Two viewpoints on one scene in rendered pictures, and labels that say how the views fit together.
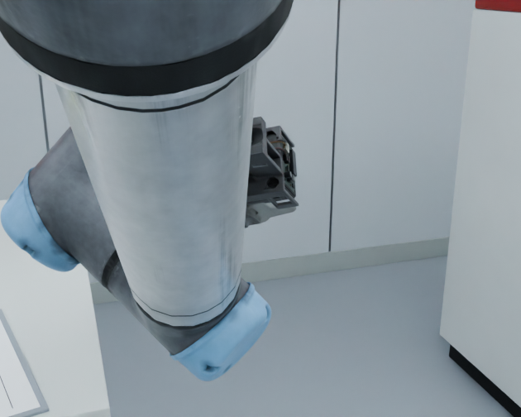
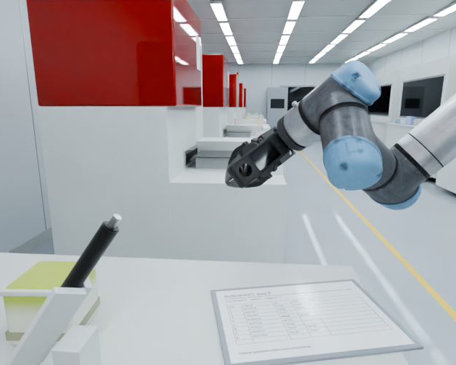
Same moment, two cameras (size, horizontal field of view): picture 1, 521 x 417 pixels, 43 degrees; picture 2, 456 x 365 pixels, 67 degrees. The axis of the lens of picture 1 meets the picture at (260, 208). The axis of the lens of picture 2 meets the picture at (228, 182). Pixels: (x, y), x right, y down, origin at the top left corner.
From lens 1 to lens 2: 83 cm
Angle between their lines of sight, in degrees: 65
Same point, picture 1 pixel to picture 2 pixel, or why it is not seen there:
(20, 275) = (151, 282)
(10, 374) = (312, 288)
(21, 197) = (370, 147)
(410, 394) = not seen: hidden behind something
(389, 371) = not seen: hidden behind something
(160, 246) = not seen: outside the picture
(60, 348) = (282, 274)
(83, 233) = (387, 157)
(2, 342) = (266, 290)
